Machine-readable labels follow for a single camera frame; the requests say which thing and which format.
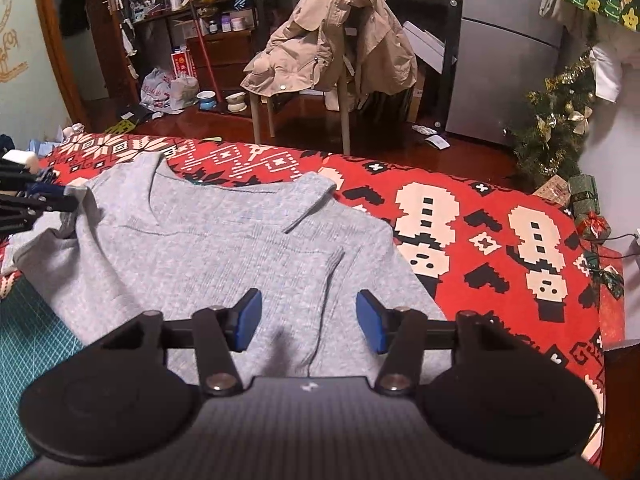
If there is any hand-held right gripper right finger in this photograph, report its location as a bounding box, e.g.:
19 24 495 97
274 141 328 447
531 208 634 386
356 290 506 395

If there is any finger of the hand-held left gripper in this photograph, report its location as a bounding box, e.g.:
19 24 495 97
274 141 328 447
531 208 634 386
0 194 81 233
0 160 65 193

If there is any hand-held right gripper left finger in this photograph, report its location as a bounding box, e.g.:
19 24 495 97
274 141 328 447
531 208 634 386
89 288 263 395

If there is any grey polo shirt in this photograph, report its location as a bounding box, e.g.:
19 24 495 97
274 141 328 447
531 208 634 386
11 152 453 378

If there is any green cutting mat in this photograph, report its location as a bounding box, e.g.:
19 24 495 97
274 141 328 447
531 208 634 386
0 275 88 466

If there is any white plastic bag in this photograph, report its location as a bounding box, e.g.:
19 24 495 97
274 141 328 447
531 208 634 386
140 67 198 111

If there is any red patterned blanket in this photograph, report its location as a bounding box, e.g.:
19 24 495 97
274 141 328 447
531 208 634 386
0 132 626 466

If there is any white chair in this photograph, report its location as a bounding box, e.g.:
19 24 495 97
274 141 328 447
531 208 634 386
250 5 371 156

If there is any wooden drawer cabinet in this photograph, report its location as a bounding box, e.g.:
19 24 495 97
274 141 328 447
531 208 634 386
185 30 256 106

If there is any red gift box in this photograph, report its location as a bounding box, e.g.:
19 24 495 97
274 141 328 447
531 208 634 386
575 211 612 242

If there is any green gift box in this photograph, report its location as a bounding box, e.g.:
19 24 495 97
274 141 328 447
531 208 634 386
569 175 601 217

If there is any decorated Christmas tree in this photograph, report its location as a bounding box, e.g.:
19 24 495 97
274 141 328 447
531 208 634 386
512 50 598 191

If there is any beige jacket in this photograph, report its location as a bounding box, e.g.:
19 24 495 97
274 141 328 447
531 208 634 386
241 0 418 111

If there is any open cardboard box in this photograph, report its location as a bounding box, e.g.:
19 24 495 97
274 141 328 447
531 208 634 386
402 20 446 123

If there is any grey refrigerator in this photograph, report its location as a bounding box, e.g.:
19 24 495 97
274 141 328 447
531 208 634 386
445 0 566 148

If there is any white hanging cloth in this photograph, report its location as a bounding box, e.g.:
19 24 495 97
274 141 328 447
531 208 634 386
590 42 623 103

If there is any wooden door frame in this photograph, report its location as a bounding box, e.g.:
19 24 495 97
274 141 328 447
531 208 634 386
32 0 141 131

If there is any red-handled broom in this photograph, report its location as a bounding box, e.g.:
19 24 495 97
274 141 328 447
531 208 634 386
189 0 221 103

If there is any wooden bed frame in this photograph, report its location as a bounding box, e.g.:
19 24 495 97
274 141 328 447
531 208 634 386
602 340 640 480

